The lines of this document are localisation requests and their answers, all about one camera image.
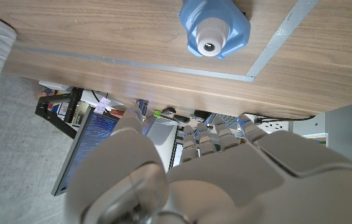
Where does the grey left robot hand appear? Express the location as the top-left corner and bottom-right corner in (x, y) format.
(65, 107), (352, 224)

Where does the wide black keyboard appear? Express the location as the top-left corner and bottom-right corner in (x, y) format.
(208, 112), (242, 130)

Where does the white power strip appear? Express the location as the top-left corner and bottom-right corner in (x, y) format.
(255, 119), (290, 133)

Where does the black computer mouse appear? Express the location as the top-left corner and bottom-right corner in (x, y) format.
(173, 114), (191, 124)

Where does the grey open laptop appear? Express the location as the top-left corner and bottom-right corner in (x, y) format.
(144, 115), (178, 172)

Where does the white cabinet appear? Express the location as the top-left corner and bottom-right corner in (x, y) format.
(289, 98), (352, 181)

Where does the small printed tin box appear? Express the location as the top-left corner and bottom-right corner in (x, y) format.
(135, 98), (149, 118)

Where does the pink paper tag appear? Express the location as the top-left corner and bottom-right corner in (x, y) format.
(93, 97), (111, 115)

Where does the flat computer monitor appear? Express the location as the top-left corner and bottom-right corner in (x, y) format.
(50, 105), (127, 197)

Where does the grey tape outline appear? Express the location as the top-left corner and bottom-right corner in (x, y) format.
(11, 0), (320, 83)

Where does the black power strip cord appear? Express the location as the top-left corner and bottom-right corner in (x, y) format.
(253, 114), (317, 123)

